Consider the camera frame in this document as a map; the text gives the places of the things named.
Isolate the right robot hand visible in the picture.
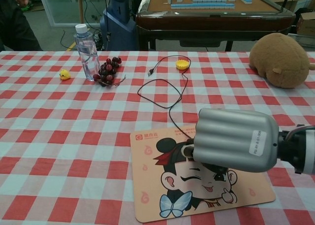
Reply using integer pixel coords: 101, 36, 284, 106
181, 108, 280, 173

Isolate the blue machine base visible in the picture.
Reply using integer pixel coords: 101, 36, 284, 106
99, 0, 138, 51

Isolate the yellow fluted cup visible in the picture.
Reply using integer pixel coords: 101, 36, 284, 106
175, 59, 190, 70

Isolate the brown plush capybara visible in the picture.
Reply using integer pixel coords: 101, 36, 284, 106
249, 33, 315, 89

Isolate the dark red grape bunch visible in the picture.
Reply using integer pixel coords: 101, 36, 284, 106
93, 57, 126, 87

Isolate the red white checkered tablecloth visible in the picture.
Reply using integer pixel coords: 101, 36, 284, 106
0, 50, 315, 225

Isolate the hanging black cable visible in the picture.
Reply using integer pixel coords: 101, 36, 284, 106
104, 0, 111, 42

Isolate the long blue mahjong tile row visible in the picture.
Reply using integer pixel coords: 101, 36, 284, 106
170, 3, 236, 10

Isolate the black mouse cable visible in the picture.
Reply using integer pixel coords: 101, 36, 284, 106
137, 55, 193, 140

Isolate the black computer mouse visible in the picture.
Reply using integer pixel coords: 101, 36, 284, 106
183, 137, 229, 173

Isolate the small yellow chick toy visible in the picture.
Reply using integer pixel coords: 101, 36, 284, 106
59, 69, 72, 81

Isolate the cartoon girl mouse pad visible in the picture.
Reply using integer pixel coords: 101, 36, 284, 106
129, 128, 276, 224

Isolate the clear plastic water bottle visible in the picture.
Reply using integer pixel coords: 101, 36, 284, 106
73, 24, 100, 82

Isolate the white plastic crate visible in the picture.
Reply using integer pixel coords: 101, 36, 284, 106
288, 33, 315, 48

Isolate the open cardboard box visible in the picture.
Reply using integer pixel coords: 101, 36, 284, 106
296, 12, 315, 37

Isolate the wooden post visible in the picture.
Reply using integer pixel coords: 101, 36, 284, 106
77, 0, 84, 24

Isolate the person in dark clothes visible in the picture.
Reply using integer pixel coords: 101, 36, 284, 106
0, 0, 44, 51

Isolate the brown mahjong table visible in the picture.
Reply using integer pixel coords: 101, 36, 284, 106
135, 0, 296, 51

